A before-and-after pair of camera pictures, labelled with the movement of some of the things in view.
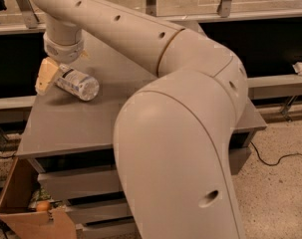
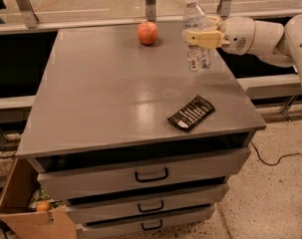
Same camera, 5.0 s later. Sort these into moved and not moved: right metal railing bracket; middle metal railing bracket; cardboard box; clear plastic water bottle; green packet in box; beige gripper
Moved: clear plastic water bottle; beige gripper
Not moved: right metal railing bracket; middle metal railing bracket; green packet in box; cardboard box
